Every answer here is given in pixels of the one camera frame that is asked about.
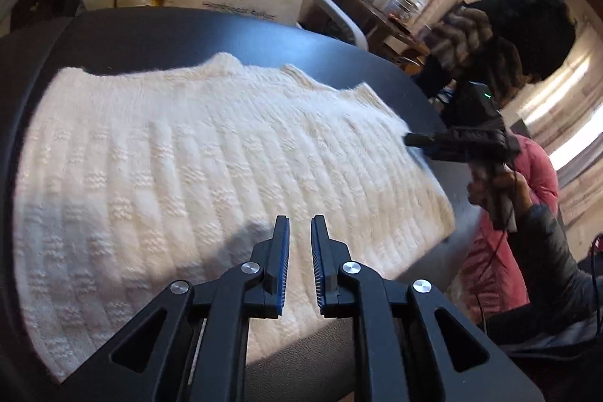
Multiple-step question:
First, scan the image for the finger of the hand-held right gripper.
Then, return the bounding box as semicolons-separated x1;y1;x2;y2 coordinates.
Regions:
404;130;476;160

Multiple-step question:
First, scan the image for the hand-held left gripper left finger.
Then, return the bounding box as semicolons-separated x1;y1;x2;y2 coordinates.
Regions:
61;215;290;402

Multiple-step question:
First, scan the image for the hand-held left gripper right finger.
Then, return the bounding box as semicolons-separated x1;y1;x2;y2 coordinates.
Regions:
311;215;545;402

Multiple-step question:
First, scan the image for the white knit sweater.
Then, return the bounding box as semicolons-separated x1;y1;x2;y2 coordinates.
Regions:
13;51;457;384

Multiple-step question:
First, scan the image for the person's right forearm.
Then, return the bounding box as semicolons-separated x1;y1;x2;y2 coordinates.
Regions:
490;202;603;346

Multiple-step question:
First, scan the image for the person's right hand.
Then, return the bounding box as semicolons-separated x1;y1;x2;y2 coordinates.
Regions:
466;162;534;226

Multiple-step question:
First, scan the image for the wooden side table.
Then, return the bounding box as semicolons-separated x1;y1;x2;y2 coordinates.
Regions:
325;0;432;64

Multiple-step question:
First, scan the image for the black cable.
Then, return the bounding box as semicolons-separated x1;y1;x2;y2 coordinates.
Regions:
475;228;516;334

